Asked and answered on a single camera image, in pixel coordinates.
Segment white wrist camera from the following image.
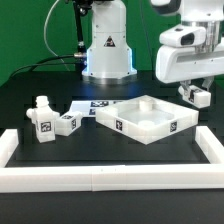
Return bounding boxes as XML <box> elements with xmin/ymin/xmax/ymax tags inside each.
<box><xmin>159</xmin><ymin>26</ymin><xmax>206</xmax><ymax>48</ymax></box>

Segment grey thin cable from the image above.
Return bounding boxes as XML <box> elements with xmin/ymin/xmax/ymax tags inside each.
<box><xmin>43</xmin><ymin>0</ymin><xmax>73</xmax><ymax>73</ymax></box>

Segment white square tabletop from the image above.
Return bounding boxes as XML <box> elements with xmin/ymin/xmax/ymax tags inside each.
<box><xmin>95</xmin><ymin>95</ymin><xmax>199</xmax><ymax>145</ymax></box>

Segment white U-shaped fence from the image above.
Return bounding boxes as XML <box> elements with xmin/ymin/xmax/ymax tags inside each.
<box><xmin>0</xmin><ymin>126</ymin><xmax>224</xmax><ymax>193</ymax></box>

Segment white sheet with tags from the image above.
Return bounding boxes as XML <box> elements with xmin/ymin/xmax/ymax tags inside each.
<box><xmin>69</xmin><ymin>100</ymin><xmax>118</xmax><ymax>117</ymax></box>

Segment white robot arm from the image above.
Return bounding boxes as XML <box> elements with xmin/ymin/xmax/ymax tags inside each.
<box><xmin>82</xmin><ymin>0</ymin><xmax>224</xmax><ymax>95</ymax></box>

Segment black cables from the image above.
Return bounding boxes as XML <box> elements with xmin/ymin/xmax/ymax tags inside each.
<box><xmin>9</xmin><ymin>54</ymin><xmax>88</xmax><ymax>81</ymax></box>

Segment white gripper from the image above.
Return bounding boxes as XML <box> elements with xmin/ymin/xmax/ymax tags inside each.
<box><xmin>156</xmin><ymin>41</ymin><xmax>224</xmax><ymax>99</ymax></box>

